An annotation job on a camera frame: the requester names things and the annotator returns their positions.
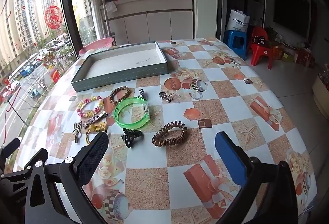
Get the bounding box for brown spiral hair tie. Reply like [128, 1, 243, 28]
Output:
[152, 122, 188, 148]

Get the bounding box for white shopping bag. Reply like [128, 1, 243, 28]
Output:
[226, 9, 250, 33]

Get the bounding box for blue plastic stool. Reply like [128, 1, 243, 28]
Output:
[223, 30, 247, 54]

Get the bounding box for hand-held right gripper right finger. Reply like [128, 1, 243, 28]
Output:
[215, 131, 299, 224]

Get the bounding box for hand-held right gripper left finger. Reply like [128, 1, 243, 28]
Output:
[24, 132, 110, 224]

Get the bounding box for yellow flower hair ring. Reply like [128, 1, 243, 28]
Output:
[85, 121, 108, 146]

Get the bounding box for dark green hair claw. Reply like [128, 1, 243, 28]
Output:
[121, 129, 143, 149]

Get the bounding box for bronze bow hair clip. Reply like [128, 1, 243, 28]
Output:
[72, 121, 83, 143]

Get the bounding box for checked printed tablecloth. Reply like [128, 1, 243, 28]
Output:
[13, 38, 318, 224]

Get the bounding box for rhinestone hair clip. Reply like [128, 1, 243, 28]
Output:
[82, 111, 109, 128]

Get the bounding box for pink plastic basin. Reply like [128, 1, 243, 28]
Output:
[78, 37, 115, 56]

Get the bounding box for white round planter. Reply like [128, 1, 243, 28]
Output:
[312, 64, 329, 114]

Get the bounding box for red plastic chair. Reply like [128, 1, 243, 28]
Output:
[248, 26, 274, 70]

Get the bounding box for dark wall screen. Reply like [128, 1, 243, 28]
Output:
[273, 0, 310, 40]

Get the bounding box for row of gift boxes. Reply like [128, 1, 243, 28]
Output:
[273, 43, 316, 69]

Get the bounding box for round red window decal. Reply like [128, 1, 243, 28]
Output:
[44, 5, 64, 30]

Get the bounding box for brown braided bracelet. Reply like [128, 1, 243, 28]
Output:
[110, 86, 131, 105]

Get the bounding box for pink yellow beaded bracelet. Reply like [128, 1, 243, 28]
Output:
[77, 96, 104, 119]

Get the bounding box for grey-green shallow tray box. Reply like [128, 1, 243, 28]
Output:
[71, 41, 169, 92]

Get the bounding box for green translucent bangle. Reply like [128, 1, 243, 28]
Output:
[113, 97, 151, 130]

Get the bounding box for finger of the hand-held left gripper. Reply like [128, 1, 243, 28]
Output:
[0, 137, 21, 178]

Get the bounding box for white cabinet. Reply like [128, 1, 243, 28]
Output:
[106, 0, 194, 46]

